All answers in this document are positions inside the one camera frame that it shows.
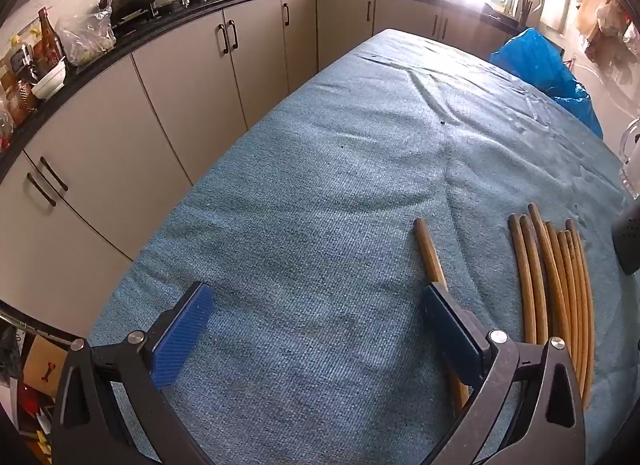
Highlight cardboard box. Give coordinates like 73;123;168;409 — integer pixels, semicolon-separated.
22;335;68;398

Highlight white cutting board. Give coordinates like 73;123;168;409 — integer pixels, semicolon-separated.
539;0;572;36

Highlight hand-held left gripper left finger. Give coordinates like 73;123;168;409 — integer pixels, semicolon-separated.
52;281;216;465

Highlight cluster of condiment jars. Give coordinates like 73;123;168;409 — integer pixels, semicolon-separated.
0;20;41;146

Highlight blue plastic bag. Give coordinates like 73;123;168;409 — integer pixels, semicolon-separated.
489;27;604;140

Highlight brown wooden chopstick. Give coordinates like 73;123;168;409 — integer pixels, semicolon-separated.
412;217;471;411

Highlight glass mug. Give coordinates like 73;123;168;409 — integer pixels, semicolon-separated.
619;117;640;200

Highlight clear hanging plastic bag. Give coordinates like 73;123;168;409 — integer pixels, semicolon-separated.
585;0;640;63

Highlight black kitchen countertop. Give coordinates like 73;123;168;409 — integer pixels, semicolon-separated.
0;0;526;180

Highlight blue tablecloth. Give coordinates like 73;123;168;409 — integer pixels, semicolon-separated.
87;27;640;465

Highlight brown sauce bottle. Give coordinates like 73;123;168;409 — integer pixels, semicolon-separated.
37;7;65;68

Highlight beige lower kitchen cabinets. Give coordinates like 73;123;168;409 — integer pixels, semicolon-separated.
0;0;521;346

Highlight row of wooden chopsticks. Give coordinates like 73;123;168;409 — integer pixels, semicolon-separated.
507;202;596;398

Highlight white bowl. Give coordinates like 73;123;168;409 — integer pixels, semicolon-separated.
31;57;67;100

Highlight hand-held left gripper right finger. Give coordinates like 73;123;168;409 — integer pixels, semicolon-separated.
420;282;587;465

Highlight printed beige plastic bag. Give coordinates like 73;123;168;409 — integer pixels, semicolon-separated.
575;0;616;40

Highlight black chopstick holder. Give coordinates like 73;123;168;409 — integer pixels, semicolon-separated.
611;214;640;277

